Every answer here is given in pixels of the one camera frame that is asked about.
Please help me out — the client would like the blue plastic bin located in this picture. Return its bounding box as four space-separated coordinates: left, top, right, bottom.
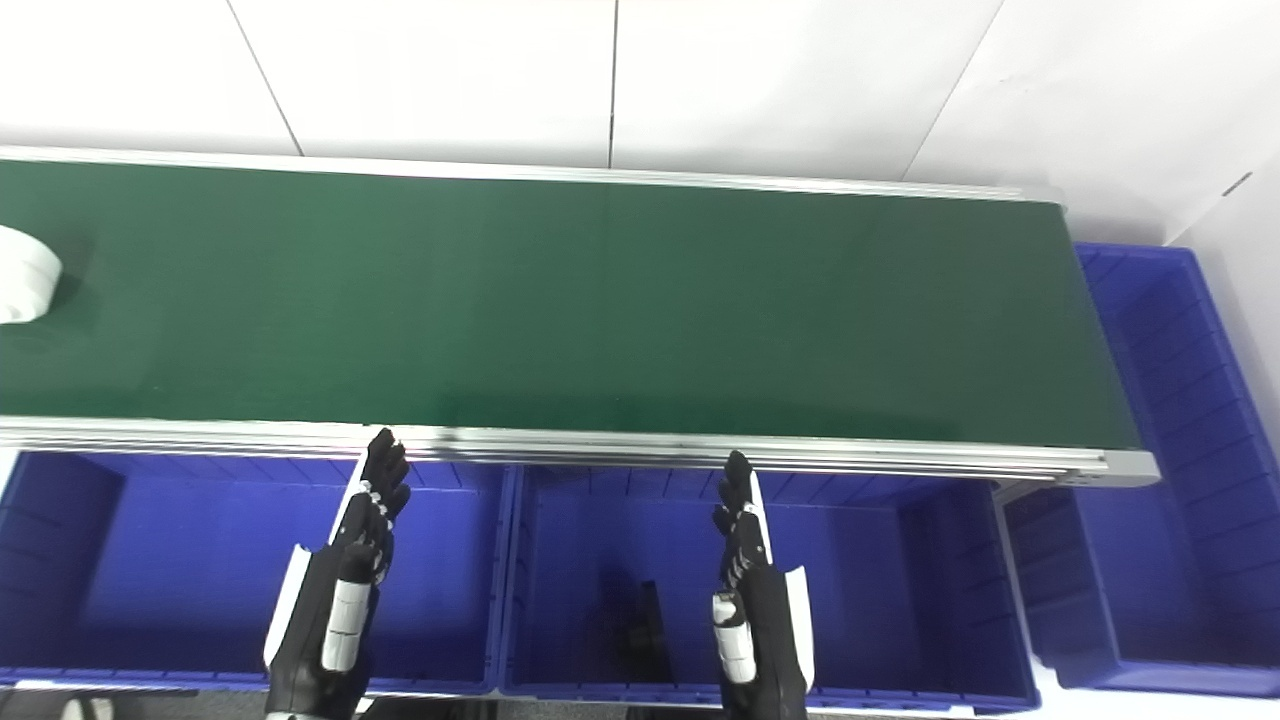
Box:
498 465 1042 714
0 450 517 697
1004 243 1280 699

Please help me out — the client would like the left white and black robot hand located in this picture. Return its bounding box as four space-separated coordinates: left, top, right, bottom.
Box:
263 428 412 720

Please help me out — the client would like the white cylindrical plastic part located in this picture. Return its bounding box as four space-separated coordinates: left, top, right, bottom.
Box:
0 226 63 325

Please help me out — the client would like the green conveyor belt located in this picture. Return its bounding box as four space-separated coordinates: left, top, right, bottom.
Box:
0 145 1162 489
0 160 1142 450

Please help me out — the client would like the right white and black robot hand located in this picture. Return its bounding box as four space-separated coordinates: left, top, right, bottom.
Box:
711 450 817 720

